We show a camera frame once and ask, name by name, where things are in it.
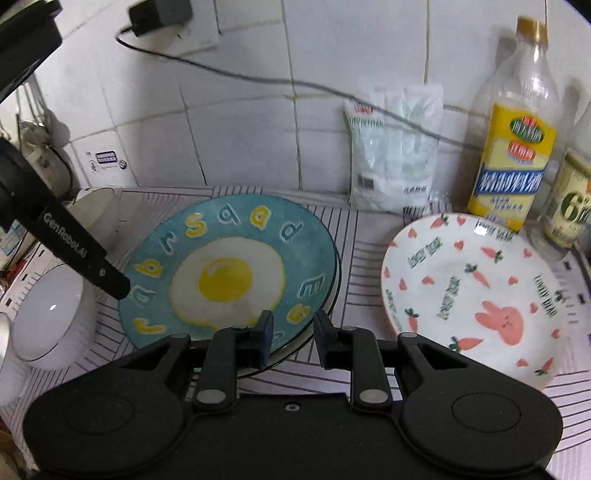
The white wall socket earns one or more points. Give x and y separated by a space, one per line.
201 39

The white salt bag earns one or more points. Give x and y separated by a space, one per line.
397 161

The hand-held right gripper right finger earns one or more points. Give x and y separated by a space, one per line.
323 344

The pale label glass bottle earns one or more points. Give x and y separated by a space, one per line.
572 194

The yellow label oil bottle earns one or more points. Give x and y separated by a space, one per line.
512 152

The black power adapter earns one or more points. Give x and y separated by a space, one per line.
161 16

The white ribbed black-rimmed bowl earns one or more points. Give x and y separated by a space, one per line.
46 314
11 369

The small wall sticker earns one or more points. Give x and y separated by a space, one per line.
106 160

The blue fried egg plate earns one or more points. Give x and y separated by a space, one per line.
221 281

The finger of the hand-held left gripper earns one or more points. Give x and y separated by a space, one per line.
115 284

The hanging metal ladle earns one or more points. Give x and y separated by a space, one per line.
46 138

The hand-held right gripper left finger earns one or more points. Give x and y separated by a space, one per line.
264 341

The black range hood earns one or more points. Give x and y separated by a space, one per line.
23 37

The white rabbit carrot plate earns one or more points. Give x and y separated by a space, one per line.
461 286

